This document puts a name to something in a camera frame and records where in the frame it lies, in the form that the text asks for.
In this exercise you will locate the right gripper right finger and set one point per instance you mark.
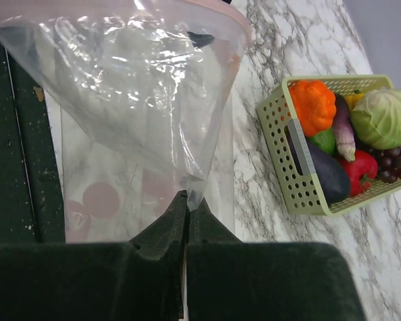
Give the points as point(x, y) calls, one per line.
point(228, 279)

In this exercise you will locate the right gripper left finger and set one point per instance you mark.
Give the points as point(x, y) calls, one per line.
point(140, 279)

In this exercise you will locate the green perforated plastic basket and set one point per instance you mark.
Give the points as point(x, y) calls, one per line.
point(293, 163)

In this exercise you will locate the clear zip top bag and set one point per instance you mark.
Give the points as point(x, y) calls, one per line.
point(143, 87)

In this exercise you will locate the green toy cabbage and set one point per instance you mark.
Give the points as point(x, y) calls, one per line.
point(376, 118)

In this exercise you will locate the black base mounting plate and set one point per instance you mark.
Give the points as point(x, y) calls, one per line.
point(31, 202)

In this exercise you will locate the dark purple toy eggplant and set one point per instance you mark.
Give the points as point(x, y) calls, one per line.
point(334, 181)

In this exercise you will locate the red toy bell pepper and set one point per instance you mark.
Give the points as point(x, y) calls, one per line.
point(361, 172)

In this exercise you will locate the green toy mango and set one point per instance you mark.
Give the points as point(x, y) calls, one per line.
point(325, 141)

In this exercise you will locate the long striped purple eggplant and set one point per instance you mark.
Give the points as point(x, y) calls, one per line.
point(343, 131)

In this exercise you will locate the orange toy pumpkin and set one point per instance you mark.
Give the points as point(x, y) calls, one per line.
point(314, 104)

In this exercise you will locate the purple toy grapes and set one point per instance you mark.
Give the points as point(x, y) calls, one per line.
point(389, 164)

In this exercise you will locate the yellow toy bell pepper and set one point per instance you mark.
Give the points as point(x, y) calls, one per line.
point(353, 99)

